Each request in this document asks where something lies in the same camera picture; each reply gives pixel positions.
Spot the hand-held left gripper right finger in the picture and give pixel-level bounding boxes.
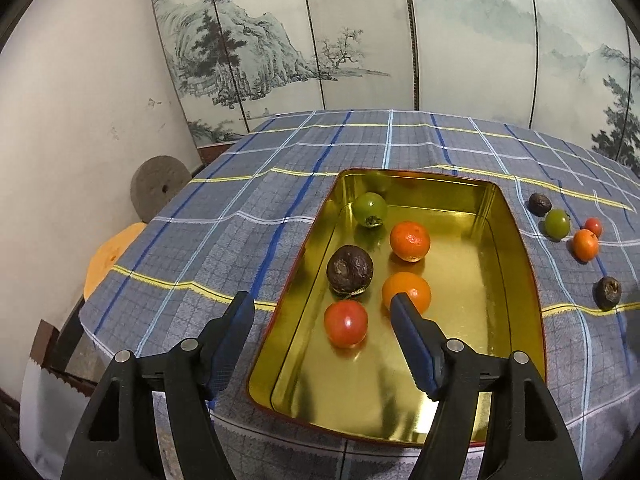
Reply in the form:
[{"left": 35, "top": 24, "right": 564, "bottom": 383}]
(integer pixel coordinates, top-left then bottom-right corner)
[{"left": 391, "top": 294, "right": 583, "bottom": 480}]

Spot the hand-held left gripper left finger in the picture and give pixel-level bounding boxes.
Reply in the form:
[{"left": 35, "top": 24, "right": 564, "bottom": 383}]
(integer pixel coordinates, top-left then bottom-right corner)
[{"left": 60, "top": 291, "right": 255, "bottom": 480}]

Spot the orange mandarin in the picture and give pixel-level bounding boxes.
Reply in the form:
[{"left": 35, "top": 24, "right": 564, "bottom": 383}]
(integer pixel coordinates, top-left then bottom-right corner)
[
  {"left": 572, "top": 228, "right": 599, "bottom": 262},
  {"left": 381, "top": 272, "right": 432, "bottom": 313},
  {"left": 389, "top": 221, "right": 432, "bottom": 262}
]

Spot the gold tin tray red outside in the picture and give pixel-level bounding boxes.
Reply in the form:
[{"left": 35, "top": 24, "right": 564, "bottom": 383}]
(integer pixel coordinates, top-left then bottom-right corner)
[{"left": 246, "top": 167, "right": 546, "bottom": 448}]

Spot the dark wrinkled passion fruit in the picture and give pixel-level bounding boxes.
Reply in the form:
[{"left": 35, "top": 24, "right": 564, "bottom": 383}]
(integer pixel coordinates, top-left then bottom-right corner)
[
  {"left": 528, "top": 192, "right": 553, "bottom": 217},
  {"left": 326, "top": 244, "right": 375, "bottom": 297},
  {"left": 594, "top": 276, "right": 623, "bottom": 311}
]

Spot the green tomato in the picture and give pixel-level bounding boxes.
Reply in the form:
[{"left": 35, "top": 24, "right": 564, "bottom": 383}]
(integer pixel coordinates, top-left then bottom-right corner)
[
  {"left": 543, "top": 209, "right": 572, "bottom": 240},
  {"left": 354, "top": 192, "right": 388, "bottom": 229}
]

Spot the blue plaid tablecloth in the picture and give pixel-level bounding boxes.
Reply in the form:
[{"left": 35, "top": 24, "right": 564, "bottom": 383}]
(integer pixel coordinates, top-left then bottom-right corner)
[{"left": 80, "top": 108, "right": 640, "bottom": 480}]

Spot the orange plastic stool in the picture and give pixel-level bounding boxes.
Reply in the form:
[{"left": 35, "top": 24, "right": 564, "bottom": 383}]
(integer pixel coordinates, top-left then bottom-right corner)
[{"left": 84, "top": 222, "right": 147, "bottom": 301}]

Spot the round grey millstone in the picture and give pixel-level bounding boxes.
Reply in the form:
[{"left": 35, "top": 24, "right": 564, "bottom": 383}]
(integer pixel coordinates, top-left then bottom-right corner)
[{"left": 131, "top": 156, "right": 193, "bottom": 223}]

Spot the white paper bag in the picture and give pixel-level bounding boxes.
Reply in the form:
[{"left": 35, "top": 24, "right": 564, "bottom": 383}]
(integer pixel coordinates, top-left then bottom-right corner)
[{"left": 20, "top": 320, "right": 101, "bottom": 461}]

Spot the painted landscape folding screen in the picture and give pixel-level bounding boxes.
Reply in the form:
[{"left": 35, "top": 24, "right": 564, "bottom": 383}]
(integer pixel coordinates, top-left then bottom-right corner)
[{"left": 148, "top": 0, "right": 640, "bottom": 181}]

